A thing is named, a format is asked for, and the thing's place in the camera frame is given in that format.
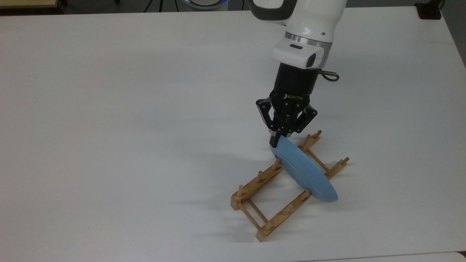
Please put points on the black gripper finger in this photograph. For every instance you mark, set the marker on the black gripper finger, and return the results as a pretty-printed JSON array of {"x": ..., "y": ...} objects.
[
  {"x": 265, "y": 112},
  {"x": 307, "y": 118}
]

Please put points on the blue round plate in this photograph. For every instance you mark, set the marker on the blue round plate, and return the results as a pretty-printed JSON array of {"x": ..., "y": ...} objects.
[{"x": 305, "y": 169}]

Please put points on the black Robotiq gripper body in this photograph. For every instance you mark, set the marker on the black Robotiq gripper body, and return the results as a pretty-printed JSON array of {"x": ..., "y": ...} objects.
[{"x": 293, "y": 85}]

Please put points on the black tripod legs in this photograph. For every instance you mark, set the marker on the black tripod legs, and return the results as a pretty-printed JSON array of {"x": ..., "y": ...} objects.
[{"x": 154, "y": 4}]

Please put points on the black table clamp mount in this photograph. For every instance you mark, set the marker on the black table clamp mount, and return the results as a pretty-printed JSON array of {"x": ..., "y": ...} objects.
[{"x": 429, "y": 10}]

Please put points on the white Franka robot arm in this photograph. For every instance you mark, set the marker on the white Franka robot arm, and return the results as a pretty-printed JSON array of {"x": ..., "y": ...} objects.
[{"x": 313, "y": 20}]

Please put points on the wooden plate rack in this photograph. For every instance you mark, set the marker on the wooden plate rack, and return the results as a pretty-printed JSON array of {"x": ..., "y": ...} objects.
[{"x": 280, "y": 217}]

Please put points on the wooden desk edge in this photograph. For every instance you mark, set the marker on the wooden desk edge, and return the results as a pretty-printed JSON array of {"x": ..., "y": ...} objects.
[{"x": 25, "y": 3}]

